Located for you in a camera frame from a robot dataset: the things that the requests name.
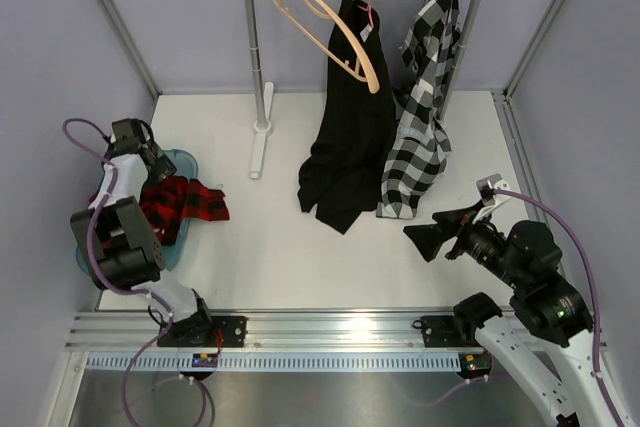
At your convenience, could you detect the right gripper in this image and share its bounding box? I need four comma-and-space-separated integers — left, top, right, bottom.
403, 197, 526, 290

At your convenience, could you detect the red black plaid shirt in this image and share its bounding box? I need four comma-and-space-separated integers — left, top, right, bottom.
70, 168, 230, 268

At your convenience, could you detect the wooden hanger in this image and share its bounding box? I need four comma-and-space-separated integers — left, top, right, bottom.
263, 0, 381, 95

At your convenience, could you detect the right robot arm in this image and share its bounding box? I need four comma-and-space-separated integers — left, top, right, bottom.
403, 189, 635, 426

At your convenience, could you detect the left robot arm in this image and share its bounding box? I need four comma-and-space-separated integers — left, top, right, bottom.
63, 118, 216, 346

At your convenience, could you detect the white black plaid shirt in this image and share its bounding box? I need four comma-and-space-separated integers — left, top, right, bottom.
376, 0, 461, 220

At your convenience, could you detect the teal plastic bin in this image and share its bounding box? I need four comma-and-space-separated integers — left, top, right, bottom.
75, 149, 199, 275

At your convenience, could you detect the white metal clothes rack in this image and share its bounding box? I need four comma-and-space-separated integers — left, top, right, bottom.
235, 0, 500, 180

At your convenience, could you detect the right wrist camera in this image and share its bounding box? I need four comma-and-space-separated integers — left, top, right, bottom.
473, 174, 510, 223

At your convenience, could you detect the left aluminium frame post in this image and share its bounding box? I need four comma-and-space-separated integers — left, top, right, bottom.
96, 0, 162, 102

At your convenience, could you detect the aluminium frame post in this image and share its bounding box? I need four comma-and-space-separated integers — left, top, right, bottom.
96, 0, 162, 102
503, 0, 566, 101

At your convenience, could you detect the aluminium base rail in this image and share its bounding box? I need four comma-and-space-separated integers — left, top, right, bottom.
64, 309, 609, 353

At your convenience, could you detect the white cable duct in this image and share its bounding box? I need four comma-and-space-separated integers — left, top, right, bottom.
87, 351, 464, 373

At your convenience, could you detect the right aluminium frame post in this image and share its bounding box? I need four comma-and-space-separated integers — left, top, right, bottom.
503, 0, 566, 101

